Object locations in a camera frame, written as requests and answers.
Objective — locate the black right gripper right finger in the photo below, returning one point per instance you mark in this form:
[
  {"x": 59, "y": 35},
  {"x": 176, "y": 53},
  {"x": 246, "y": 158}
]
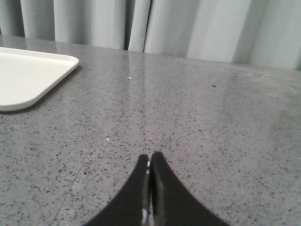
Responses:
[{"x": 173, "y": 204}]

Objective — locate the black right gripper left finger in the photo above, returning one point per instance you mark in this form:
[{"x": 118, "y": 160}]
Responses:
[{"x": 131, "y": 206}]

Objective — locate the cream rectangular plastic tray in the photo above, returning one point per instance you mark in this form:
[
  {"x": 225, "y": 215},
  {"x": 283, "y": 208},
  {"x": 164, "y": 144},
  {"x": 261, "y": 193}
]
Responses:
[{"x": 26, "y": 76}]

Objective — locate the grey pleated curtain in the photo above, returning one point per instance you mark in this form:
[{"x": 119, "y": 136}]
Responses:
[{"x": 255, "y": 32}]

